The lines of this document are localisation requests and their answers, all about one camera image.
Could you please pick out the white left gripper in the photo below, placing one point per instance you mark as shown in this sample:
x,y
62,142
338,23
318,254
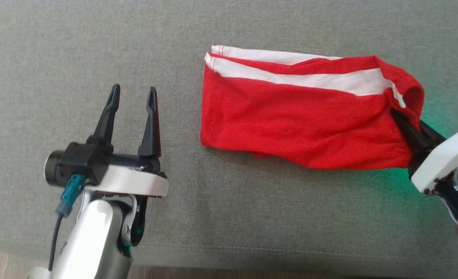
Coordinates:
x,y
135,182

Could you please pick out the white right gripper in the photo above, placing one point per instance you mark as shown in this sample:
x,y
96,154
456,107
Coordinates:
x,y
442,162

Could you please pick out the red basketball jersey number 23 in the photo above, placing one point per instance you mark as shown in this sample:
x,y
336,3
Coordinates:
x,y
291,116

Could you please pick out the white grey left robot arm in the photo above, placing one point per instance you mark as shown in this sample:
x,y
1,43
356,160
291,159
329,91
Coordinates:
x,y
93,236

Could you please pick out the large grey sofa seat cushion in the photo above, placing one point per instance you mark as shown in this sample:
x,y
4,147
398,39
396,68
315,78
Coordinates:
x,y
252,217

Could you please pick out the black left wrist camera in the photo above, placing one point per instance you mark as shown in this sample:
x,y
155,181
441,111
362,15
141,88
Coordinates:
x,y
79,162

